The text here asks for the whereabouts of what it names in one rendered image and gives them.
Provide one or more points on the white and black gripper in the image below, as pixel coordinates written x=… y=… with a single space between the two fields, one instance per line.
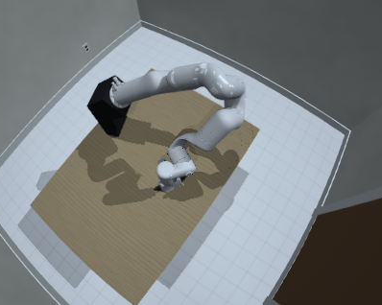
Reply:
x=164 y=188

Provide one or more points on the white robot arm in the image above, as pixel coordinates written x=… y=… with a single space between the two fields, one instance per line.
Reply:
x=181 y=78

